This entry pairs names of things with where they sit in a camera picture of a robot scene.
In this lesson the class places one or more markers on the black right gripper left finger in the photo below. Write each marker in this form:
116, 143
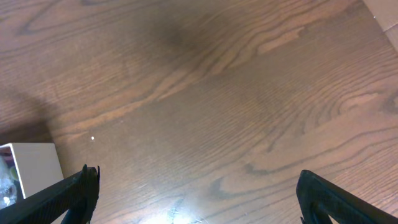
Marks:
74, 197

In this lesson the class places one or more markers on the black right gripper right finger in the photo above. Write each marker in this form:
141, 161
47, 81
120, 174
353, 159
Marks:
322, 201

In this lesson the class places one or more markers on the white square cardboard box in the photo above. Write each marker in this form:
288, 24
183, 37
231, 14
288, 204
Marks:
33, 166

